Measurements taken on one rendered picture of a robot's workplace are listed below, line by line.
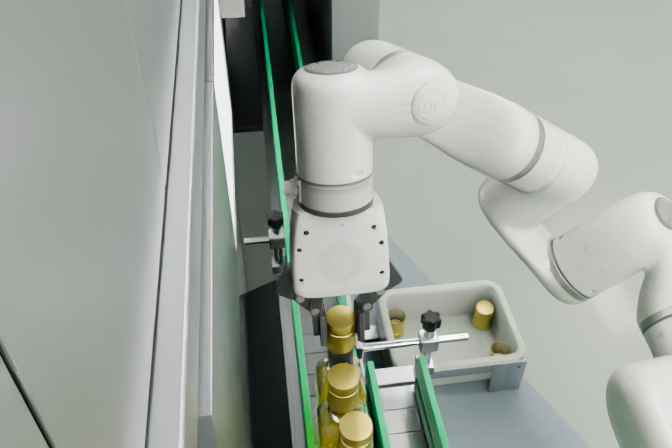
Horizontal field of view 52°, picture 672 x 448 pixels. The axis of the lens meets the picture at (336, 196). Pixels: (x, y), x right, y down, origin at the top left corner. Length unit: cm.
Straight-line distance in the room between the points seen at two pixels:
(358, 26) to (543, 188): 92
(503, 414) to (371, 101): 74
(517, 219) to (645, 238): 14
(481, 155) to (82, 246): 52
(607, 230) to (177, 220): 50
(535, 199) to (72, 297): 62
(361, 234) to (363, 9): 100
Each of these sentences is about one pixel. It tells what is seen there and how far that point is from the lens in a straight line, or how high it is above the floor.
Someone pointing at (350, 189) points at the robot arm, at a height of 136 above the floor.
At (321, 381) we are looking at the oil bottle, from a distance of 84.
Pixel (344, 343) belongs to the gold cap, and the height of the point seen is 116.
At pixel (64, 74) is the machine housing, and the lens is 34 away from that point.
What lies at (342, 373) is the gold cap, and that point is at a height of 116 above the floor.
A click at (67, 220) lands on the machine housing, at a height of 158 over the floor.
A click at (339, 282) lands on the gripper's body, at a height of 125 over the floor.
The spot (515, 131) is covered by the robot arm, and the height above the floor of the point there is 135.
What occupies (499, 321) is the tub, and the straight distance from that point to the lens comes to 128.
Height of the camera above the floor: 179
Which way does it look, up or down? 41 degrees down
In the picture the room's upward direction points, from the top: straight up
